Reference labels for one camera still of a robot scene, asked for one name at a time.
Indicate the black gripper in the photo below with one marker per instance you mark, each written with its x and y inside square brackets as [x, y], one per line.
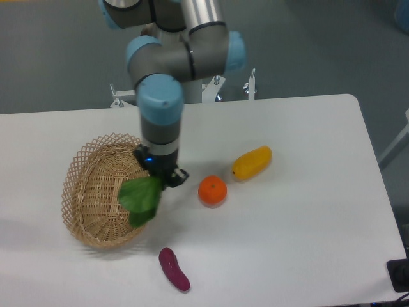
[165, 167]

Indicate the green bok choy vegetable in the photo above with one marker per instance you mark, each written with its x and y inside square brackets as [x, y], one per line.
[141, 197]

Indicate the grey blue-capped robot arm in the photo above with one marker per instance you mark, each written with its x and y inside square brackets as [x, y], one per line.
[158, 70]

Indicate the woven wicker basket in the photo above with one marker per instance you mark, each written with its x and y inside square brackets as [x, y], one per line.
[90, 207]

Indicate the orange tangerine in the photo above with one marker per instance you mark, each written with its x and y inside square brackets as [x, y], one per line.
[212, 191]

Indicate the yellow mango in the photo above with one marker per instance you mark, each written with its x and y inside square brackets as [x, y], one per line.
[252, 163]

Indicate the purple sweet potato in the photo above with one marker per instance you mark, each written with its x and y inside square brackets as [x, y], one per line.
[170, 267]

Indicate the black box at table edge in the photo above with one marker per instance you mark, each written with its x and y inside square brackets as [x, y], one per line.
[398, 273]

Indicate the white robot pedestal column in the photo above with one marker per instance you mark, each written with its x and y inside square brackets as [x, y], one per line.
[192, 89]

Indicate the white table leg frame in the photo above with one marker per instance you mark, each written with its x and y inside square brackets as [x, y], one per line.
[395, 147]

